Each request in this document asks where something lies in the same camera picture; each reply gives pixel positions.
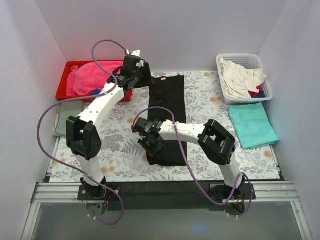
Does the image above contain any teal folded shirt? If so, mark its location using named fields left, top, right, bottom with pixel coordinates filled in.
left=227, top=102, right=280, bottom=149

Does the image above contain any red plastic bin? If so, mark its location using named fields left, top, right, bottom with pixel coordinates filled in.
left=54, top=59, right=135, bottom=105

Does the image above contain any cream crumpled shirt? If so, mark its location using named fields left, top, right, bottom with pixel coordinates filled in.
left=219, top=57, right=267, bottom=99

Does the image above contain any grey green folded shirt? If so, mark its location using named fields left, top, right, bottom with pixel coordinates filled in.
left=53, top=100, right=85, bottom=137

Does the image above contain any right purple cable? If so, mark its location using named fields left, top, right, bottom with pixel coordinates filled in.
left=131, top=106, right=254, bottom=217

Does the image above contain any magenta cloth in basket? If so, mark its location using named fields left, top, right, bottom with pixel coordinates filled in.
left=248, top=85, right=264, bottom=98

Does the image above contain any black t shirt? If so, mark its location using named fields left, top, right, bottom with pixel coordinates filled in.
left=147, top=75, right=187, bottom=167

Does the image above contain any white plastic basket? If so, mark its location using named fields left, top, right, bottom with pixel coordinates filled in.
left=216, top=53, right=273, bottom=105

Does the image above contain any purple cable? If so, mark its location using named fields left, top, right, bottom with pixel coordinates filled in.
left=131, top=106, right=254, bottom=217
left=36, top=39, right=131, bottom=226

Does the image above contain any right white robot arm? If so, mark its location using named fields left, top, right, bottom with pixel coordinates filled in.
left=132, top=117, right=245, bottom=199

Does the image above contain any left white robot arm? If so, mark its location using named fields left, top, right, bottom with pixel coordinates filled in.
left=66, top=50, right=152, bottom=200

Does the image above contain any blue cloth in bin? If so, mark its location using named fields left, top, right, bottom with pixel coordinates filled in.
left=88, top=88, right=102, bottom=96

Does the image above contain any aluminium rail frame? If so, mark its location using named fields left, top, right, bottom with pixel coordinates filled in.
left=22, top=181, right=312, bottom=240

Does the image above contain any pink towel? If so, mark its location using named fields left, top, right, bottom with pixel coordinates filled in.
left=66, top=62, right=110, bottom=96

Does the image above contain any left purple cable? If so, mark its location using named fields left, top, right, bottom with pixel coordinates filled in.
left=36, top=39, right=131, bottom=226

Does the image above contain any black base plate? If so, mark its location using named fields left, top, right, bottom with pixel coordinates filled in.
left=77, top=180, right=256, bottom=211

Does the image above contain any blue cloth in basket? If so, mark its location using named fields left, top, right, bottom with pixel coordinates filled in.
left=257, top=91, right=266, bottom=98

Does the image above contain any floral table mat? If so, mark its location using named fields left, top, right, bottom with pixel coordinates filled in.
left=48, top=71, right=281, bottom=185

